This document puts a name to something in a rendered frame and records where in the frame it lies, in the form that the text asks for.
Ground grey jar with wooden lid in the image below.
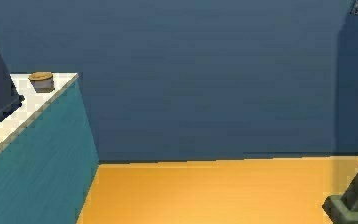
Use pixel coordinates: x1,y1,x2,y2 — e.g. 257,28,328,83
28,71,56,94

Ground dark green-grey stand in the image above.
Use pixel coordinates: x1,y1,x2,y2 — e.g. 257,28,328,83
321,157,358,224

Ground teal cabinet with white top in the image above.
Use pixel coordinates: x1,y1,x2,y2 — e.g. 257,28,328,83
0,72,100,224

